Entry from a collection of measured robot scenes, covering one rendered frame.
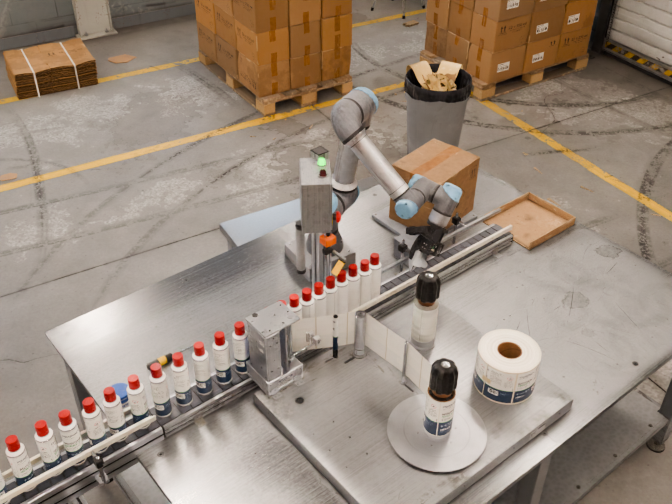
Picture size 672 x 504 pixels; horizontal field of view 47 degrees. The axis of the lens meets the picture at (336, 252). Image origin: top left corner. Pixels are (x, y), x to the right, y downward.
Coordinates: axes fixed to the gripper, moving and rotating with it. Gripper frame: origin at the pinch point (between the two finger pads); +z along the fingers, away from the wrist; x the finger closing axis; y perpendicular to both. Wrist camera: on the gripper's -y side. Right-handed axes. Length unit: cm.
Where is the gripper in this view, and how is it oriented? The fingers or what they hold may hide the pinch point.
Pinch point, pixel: (410, 267)
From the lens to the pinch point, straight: 300.2
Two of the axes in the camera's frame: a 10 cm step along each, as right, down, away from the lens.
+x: 6.7, 0.7, 7.4
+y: 6.3, 4.7, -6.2
